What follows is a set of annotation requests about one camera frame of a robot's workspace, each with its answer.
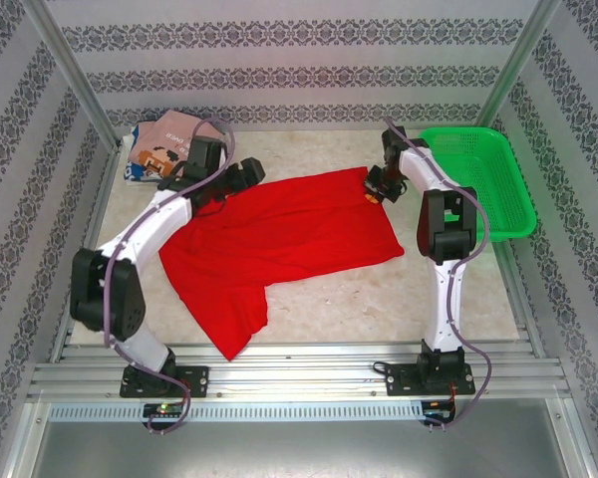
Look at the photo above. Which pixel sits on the red t-shirt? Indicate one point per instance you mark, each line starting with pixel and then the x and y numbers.
pixel 289 229

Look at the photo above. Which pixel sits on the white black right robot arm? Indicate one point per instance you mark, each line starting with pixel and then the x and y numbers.
pixel 446 309

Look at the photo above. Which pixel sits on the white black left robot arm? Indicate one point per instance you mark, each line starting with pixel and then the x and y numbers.
pixel 149 224

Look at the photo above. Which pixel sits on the folded pink printed t-shirt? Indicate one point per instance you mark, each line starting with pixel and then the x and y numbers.
pixel 177 129

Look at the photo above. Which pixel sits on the green plastic basket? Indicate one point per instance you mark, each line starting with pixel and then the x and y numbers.
pixel 488 184

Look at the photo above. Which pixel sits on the folded white blue t-shirt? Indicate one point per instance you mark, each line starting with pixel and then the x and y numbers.
pixel 132 171

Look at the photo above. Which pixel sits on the aluminium table side rail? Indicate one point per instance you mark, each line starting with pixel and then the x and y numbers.
pixel 520 304
pixel 102 199

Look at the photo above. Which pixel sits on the aluminium frame post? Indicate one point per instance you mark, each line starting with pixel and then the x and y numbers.
pixel 515 65
pixel 66 65

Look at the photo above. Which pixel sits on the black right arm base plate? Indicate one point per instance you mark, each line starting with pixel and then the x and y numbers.
pixel 401 381

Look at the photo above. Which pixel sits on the aluminium mounting rail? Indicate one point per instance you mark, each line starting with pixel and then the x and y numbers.
pixel 289 371

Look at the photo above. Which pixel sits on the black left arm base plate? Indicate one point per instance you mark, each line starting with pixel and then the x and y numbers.
pixel 194 381

